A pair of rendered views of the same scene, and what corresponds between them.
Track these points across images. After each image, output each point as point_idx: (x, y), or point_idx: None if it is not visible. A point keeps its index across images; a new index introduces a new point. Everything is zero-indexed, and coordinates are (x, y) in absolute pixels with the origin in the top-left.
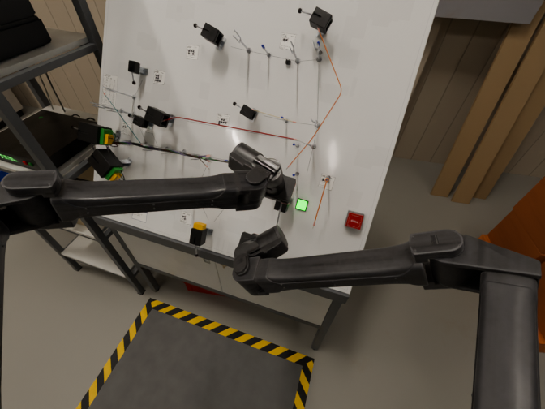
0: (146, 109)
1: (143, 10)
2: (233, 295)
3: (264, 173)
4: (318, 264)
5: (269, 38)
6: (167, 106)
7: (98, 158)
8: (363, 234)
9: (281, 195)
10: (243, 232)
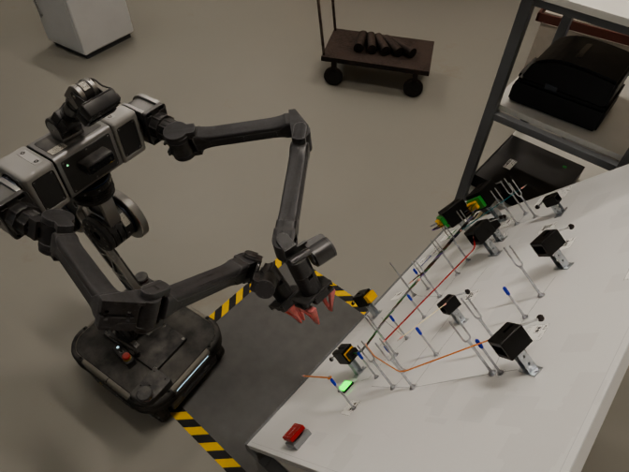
0: (517, 230)
1: None
2: None
3: (285, 246)
4: (210, 275)
5: (548, 312)
6: (511, 245)
7: (453, 203)
8: (281, 451)
9: (299, 294)
10: None
